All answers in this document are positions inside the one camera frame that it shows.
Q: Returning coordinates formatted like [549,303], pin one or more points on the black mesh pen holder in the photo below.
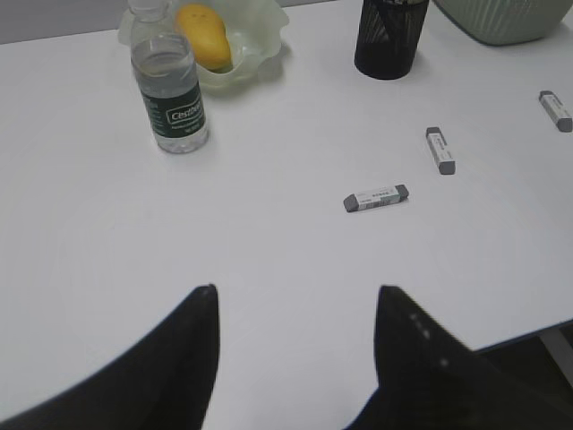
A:
[388,35]

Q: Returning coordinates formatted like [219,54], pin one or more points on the white table leg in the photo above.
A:
[560,351]

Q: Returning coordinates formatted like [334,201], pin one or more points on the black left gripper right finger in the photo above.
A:
[427,379]

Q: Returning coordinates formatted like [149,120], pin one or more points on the pale green wavy plate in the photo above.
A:
[253,31]

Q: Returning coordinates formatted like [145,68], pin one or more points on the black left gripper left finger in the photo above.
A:
[165,381]

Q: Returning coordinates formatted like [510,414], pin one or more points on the yellow mango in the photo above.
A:
[206,33]

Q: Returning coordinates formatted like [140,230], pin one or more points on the clear plastic water bottle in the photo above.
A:
[164,68]

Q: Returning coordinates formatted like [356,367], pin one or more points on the grey white eraser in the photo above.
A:
[441,153]
[376,198]
[557,112]

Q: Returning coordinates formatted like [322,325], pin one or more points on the pale green woven basket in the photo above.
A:
[505,22]

